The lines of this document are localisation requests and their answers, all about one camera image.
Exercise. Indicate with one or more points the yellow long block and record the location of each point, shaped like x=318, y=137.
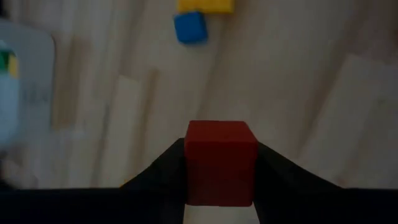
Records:
x=205, y=5

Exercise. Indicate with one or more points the small red block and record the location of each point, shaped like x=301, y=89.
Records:
x=220, y=161

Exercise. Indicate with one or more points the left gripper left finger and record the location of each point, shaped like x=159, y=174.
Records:
x=168, y=174

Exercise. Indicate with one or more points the small blue block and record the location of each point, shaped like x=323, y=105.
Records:
x=190, y=28

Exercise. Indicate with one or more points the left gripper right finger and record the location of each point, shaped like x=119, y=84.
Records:
x=273, y=177

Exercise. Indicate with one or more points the white bin with printed label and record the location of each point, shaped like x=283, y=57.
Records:
x=31, y=93

